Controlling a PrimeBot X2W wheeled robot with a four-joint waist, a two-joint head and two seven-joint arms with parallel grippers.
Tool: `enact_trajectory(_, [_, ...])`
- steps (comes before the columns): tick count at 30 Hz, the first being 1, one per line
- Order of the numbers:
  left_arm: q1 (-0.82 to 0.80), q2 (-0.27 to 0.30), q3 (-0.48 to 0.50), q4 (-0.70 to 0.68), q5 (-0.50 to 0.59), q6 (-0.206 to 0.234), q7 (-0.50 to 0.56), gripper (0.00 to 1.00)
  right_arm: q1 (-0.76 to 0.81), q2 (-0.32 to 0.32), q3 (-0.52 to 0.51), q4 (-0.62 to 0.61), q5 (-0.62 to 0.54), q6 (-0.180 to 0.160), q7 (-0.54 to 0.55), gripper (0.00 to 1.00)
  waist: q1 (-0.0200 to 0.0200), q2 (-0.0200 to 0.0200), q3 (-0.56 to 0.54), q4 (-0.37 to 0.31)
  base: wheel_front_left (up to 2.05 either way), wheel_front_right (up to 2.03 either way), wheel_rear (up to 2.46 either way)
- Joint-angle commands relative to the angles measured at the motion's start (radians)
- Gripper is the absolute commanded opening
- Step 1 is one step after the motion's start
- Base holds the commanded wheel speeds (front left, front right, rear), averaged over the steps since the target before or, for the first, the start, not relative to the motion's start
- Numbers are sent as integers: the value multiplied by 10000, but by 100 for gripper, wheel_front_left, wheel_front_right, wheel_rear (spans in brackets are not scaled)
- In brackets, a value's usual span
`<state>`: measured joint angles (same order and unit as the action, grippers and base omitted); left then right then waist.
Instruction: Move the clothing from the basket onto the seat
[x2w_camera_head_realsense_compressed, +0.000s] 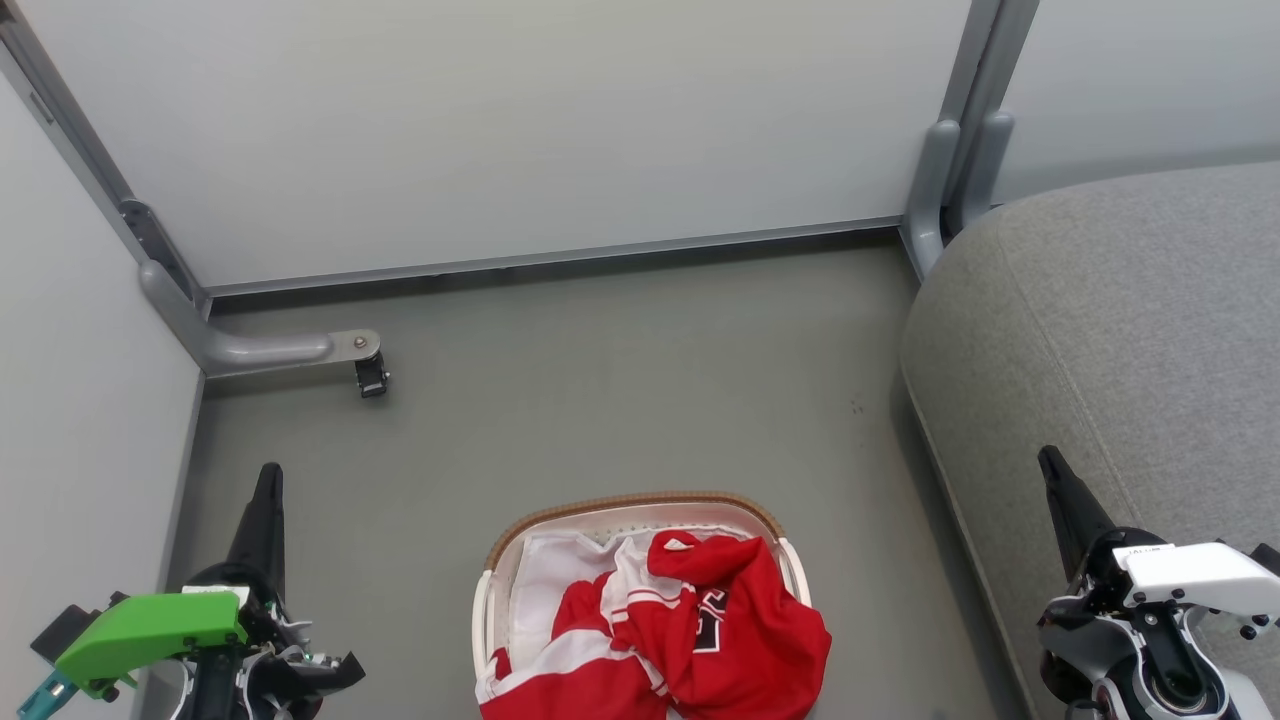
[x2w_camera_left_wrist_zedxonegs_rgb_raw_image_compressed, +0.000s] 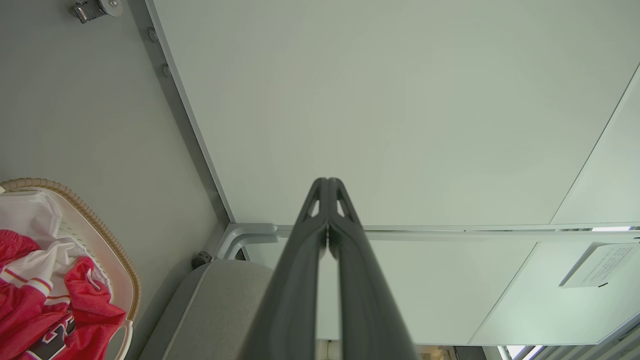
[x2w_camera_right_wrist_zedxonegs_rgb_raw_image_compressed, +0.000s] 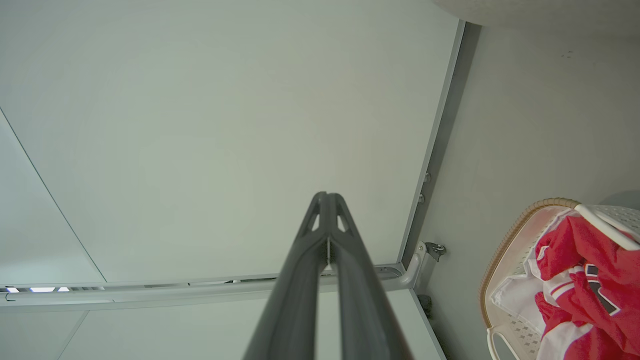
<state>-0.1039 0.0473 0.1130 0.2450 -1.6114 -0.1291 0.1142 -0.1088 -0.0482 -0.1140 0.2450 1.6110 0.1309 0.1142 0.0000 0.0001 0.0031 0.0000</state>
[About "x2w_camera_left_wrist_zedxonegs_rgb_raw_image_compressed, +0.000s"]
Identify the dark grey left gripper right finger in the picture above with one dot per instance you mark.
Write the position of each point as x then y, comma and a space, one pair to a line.
367, 310

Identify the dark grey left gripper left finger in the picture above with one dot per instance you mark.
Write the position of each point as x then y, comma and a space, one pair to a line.
287, 300

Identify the red and white jersey garment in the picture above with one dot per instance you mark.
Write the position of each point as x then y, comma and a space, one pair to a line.
85, 310

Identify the grey fabric sofa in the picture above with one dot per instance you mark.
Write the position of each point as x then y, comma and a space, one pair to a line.
215, 310

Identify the small black caster wheel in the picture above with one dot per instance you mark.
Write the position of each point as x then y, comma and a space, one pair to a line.
201, 260

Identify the white basket with wicker rim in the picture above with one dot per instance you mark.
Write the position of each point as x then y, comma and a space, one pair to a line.
116, 276

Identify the large white partition panel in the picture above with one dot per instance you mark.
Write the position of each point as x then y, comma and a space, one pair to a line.
400, 100

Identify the white paper sign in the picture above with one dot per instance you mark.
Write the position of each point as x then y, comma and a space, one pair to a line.
605, 265

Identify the white cloth garment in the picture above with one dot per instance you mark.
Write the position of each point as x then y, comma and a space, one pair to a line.
25, 215

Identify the silver caster wheel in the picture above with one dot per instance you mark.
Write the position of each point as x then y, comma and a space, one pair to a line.
95, 9

